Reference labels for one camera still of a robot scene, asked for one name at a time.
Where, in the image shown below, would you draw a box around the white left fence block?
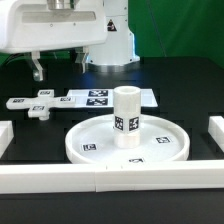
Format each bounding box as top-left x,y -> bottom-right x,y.
0,121 -> 14,158

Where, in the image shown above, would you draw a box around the black cables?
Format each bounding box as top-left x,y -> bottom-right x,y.
0,52 -> 28,68

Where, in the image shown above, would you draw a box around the white front fence bar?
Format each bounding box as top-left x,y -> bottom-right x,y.
0,160 -> 224,194

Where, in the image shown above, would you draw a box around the white cross-shaped table base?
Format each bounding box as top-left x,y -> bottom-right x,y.
6,89 -> 76,121

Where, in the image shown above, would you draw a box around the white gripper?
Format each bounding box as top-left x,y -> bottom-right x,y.
0,0 -> 107,82

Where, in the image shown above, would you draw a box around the white round table top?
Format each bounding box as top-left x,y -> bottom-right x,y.
65,114 -> 190,165

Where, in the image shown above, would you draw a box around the white right fence block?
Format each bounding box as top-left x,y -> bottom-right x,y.
208,116 -> 224,152

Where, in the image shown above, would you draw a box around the white marker sheet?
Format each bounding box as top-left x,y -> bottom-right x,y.
67,89 -> 158,108

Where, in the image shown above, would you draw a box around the white fence block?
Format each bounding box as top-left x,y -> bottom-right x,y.
0,121 -> 14,158
208,116 -> 224,152

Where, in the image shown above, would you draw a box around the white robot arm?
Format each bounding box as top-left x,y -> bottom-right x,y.
0,0 -> 139,81

